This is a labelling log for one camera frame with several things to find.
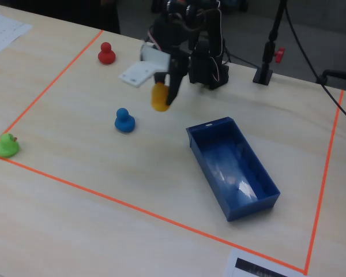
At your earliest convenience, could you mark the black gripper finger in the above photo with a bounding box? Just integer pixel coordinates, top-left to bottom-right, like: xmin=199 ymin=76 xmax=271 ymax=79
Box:
xmin=154 ymin=72 xmax=168 ymax=86
xmin=166 ymin=48 xmax=189 ymax=106

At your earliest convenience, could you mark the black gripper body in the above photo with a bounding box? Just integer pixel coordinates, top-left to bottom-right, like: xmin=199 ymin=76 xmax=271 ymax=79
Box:
xmin=151 ymin=13 xmax=191 ymax=55

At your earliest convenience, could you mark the yellow rubber duck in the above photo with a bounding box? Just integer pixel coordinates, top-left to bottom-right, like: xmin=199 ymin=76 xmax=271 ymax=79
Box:
xmin=151 ymin=82 xmax=171 ymax=112

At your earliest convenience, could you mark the blue rubber duck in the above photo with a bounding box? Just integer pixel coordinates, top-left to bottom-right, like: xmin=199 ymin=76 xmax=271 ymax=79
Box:
xmin=114 ymin=107 xmax=136 ymax=133

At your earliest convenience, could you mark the red rubber duck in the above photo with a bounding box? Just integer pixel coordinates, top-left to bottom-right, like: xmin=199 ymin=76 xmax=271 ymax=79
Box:
xmin=97 ymin=42 xmax=116 ymax=65

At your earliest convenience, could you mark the blue plastic box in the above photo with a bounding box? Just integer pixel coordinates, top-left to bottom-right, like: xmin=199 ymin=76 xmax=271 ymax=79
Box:
xmin=185 ymin=116 xmax=281 ymax=222

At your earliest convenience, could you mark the green rubber duck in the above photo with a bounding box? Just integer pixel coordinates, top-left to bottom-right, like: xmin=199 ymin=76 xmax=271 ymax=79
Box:
xmin=0 ymin=133 xmax=20 ymax=158

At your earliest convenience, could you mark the person in dark clothes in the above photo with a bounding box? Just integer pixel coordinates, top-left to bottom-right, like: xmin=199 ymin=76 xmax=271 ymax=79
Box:
xmin=100 ymin=0 xmax=121 ymax=35

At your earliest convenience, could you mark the orange tape rectangle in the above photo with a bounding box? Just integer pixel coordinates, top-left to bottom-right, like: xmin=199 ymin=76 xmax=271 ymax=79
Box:
xmin=0 ymin=28 xmax=345 ymax=275

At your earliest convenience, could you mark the black chair leg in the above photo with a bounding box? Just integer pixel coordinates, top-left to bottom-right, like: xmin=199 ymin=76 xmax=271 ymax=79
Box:
xmin=316 ymin=68 xmax=346 ymax=87

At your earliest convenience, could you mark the white printed paper sheet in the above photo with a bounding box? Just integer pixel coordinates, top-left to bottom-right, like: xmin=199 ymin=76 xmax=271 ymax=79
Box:
xmin=0 ymin=11 xmax=33 ymax=60

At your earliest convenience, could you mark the white paper with black bar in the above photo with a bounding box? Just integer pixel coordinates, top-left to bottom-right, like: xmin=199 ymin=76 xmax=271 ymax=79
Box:
xmin=223 ymin=248 xmax=306 ymax=277

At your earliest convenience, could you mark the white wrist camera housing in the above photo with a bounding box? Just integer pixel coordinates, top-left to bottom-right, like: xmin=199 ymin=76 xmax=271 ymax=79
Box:
xmin=118 ymin=42 xmax=172 ymax=88

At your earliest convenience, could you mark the black camera stand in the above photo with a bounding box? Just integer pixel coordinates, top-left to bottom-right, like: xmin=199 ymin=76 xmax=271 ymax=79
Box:
xmin=253 ymin=0 xmax=289 ymax=85

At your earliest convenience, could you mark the long black cable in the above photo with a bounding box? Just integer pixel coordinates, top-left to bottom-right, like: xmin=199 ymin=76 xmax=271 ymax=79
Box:
xmin=284 ymin=0 xmax=346 ymax=128

